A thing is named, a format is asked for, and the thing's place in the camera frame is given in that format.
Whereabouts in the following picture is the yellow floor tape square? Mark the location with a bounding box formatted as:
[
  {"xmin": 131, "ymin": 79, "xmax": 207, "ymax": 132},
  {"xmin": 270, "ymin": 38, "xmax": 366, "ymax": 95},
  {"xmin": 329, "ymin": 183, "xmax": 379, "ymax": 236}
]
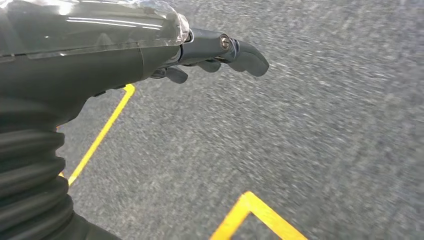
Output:
[
  {"xmin": 56, "ymin": 83, "xmax": 137, "ymax": 187},
  {"xmin": 209, "ymin": 191, "xmax": 309, "ymax": 240}
]

